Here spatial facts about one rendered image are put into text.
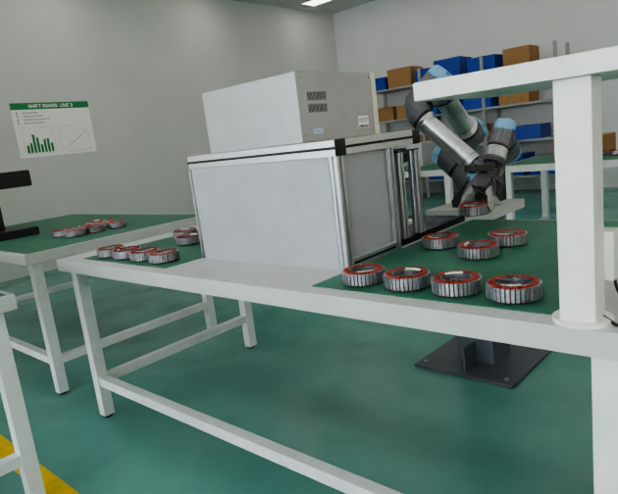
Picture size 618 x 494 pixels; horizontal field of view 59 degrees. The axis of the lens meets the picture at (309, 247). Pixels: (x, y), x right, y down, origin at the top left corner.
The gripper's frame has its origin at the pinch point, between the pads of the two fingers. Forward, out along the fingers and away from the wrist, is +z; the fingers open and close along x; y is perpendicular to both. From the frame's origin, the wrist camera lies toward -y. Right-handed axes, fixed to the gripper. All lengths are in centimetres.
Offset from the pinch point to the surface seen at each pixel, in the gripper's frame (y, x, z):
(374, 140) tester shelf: -52, -1, 0
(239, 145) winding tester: -75, 36, 10
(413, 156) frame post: -28.6, 6.7, -6.9
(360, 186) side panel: -51, -1, 14
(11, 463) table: -93, 75, 133
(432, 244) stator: -24.9, -9.9, 21.4
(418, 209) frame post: -19.0, 6.4, 8.1
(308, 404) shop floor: 12, 64, 89
